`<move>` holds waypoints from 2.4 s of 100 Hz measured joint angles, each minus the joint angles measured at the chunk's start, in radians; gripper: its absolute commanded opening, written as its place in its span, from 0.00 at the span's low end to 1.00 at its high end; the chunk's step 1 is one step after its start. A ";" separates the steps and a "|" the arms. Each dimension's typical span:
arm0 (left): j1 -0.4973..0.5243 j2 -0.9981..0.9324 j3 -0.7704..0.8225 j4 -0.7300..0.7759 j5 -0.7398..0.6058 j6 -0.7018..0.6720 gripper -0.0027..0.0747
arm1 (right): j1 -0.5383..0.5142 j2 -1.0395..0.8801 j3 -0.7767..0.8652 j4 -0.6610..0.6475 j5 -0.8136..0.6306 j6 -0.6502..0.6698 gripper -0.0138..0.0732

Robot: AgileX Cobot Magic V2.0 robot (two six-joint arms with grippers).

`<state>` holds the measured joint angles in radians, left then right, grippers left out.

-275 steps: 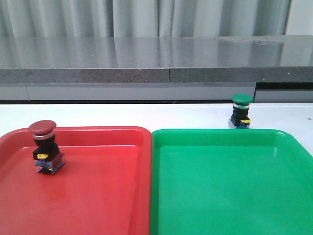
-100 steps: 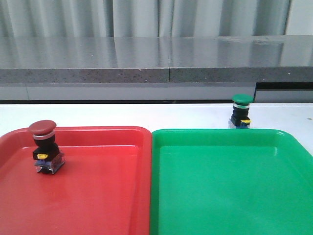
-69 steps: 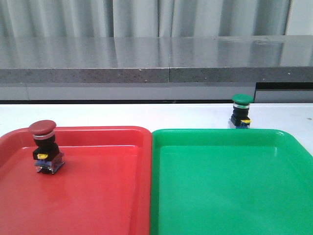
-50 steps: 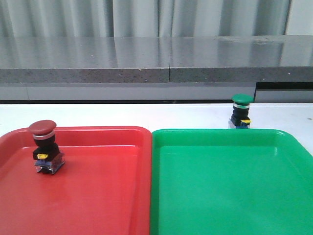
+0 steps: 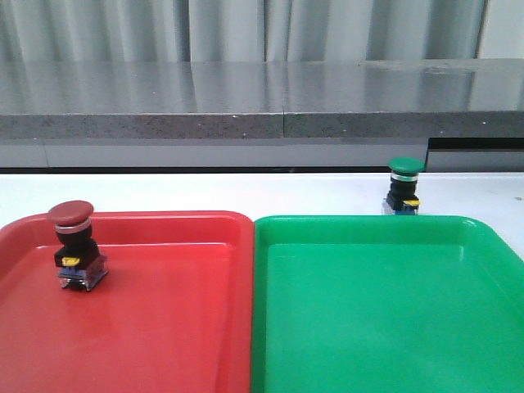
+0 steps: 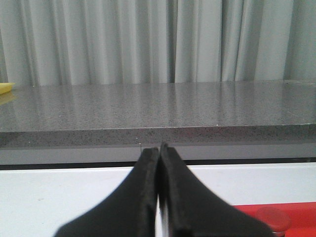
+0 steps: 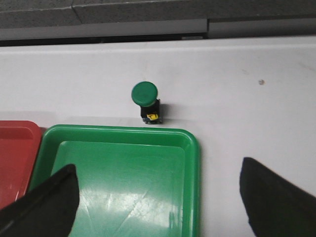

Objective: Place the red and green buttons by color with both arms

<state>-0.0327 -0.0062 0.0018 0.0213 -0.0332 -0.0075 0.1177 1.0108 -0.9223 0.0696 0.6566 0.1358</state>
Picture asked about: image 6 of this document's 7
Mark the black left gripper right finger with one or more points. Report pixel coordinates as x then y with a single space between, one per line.
190 209

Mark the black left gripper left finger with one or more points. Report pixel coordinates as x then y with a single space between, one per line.
129 211

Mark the red mushroom push button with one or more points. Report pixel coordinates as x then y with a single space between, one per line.
278 221

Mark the grey granite counter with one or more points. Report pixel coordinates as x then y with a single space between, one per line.
113 123

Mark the red plastic tray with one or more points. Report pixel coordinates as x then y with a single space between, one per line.
302 215

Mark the yellow tray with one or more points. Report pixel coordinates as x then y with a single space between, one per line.
6 87

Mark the white pleated curtain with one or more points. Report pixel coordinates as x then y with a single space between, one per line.
57 42

